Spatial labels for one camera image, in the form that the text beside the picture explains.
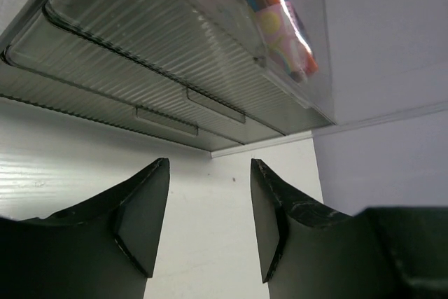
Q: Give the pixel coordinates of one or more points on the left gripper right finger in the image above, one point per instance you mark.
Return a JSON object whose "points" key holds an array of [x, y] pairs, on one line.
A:
{"points": [[309, 250]]}

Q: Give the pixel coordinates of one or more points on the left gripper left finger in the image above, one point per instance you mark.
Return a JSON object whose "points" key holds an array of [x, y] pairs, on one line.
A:
{"points": [[103, 247]]}

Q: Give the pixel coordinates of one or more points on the pink capped marker tube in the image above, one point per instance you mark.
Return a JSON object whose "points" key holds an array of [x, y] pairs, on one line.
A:
{"points": [[285, 37]]}

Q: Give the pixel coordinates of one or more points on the clear acrylic drawer organizer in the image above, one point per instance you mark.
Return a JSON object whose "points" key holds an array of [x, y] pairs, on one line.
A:
{"points": [[194, 72]]}

